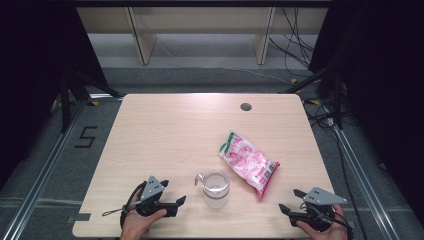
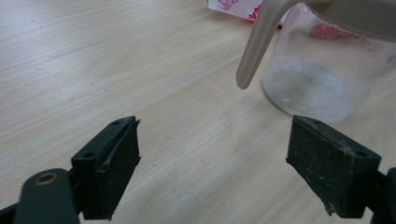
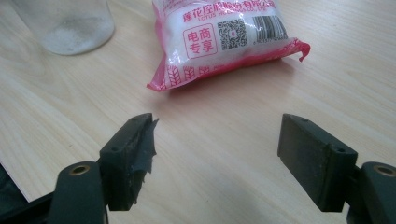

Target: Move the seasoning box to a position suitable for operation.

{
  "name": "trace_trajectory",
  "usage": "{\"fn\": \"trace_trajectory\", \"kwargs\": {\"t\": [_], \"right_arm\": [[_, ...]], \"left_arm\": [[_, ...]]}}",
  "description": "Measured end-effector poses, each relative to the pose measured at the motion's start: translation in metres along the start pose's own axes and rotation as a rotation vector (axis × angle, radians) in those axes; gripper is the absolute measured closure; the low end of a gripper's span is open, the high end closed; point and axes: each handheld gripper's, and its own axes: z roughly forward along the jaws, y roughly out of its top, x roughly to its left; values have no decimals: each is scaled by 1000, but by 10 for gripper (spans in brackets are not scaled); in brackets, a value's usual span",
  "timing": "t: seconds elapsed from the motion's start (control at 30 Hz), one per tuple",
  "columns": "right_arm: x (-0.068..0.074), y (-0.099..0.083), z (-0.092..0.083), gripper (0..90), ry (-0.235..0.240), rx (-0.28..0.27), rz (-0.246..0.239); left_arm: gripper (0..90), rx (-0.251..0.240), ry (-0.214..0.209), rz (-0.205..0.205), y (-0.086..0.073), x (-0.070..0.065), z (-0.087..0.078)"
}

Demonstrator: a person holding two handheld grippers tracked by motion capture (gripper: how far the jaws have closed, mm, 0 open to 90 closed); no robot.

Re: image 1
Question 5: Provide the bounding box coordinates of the person's right hand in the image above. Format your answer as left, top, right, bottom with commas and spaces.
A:
295, 203, 350, 240

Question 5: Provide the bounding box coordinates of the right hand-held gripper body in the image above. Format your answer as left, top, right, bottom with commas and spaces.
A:
288, 186, 349, 233

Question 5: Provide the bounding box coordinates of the pink and white snack bag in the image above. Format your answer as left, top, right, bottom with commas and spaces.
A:
218, 130, 281, 200

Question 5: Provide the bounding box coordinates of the black tripod stand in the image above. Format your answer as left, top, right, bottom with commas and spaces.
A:
58, 68, 124, 134
279, 54, 349, 131

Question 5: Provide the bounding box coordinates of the light wooden shelf unit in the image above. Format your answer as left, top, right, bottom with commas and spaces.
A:
75, 6, 329, 66

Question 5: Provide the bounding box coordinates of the thin black gripper strap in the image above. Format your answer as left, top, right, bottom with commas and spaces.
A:
101, 206, 129, 218

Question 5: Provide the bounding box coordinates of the clear glass cup with handle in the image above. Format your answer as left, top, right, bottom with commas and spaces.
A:
194, 169, 232, 210

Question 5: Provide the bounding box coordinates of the aluminium floor rail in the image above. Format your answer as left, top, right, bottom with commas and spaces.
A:
0, 99, 90, 240
329, 123, 405, 240

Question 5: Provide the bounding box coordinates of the black curtain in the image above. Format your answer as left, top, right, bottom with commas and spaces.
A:
0, 0, 110, 189
308, 0, 424, 229

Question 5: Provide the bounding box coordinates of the bundle of black cables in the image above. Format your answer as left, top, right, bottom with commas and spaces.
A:
268, 6, 317, 78

